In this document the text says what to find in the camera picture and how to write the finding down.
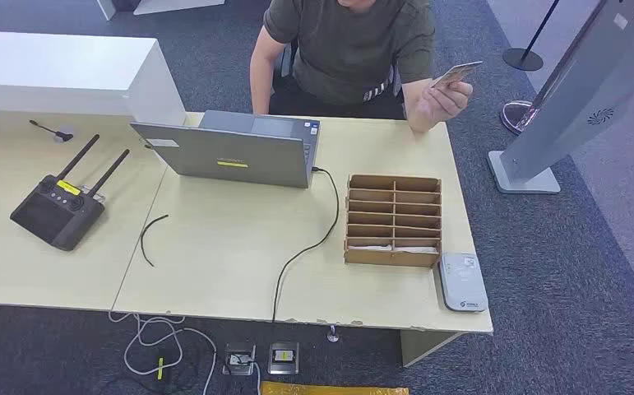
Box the black stanchion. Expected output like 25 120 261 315
502 0 562 72

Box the person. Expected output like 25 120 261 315
249 0 484 135

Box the grey kiosk stand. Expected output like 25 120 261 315
487 0 634 195

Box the floor socket with yellow label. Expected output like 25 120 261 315
266 342 300 375

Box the black laptop power cable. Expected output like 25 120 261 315
271 166 341 323

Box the white looped floor cable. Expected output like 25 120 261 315
108 311 187 377

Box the person's left hand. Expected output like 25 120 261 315
419 80 474 127

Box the desk leg panel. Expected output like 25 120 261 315
400 330 465 368

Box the white counter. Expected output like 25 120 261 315
0 30 187 187

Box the black remote controller with antennas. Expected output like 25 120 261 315
9 133 131 253

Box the chrome stanchion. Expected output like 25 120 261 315
500 0 608 137

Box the grey laptop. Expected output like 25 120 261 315
129 109 322 190

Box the white furniture base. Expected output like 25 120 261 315
96 0 226 21

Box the floor socket with plug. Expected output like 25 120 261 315
221 342 257 377

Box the short black cable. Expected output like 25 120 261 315
139 214 169 268

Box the white card reader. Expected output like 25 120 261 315
437 253 489 314

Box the yellow package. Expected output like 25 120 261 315
259 380 410 395

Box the wooden card organizer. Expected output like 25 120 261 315
344 174 443 269

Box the office chair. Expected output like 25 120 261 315
272 40 300 91

